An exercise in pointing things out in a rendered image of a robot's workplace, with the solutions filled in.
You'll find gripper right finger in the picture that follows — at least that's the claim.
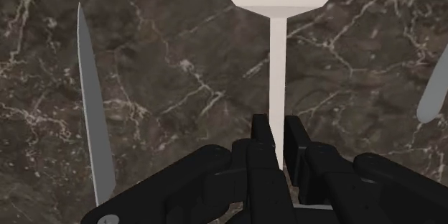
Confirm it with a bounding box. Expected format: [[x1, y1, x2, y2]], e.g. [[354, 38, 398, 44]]
[[283, 115, 448, 224]]

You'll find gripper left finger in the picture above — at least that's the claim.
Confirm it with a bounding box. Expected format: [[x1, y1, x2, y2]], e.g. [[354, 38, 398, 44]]
[[80, 113, 297, 224]]

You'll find white spatula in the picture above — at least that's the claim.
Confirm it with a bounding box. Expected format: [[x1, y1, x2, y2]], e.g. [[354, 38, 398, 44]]
[[228, 0, 334, 171]]

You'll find grey knife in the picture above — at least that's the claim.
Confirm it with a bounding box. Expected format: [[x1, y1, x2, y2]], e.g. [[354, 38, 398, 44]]
[[76, 1, 117, 207]]

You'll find grey utensil handle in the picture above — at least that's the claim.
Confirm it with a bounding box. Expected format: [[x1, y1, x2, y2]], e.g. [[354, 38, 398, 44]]
[[416, 44, 448, 124]]

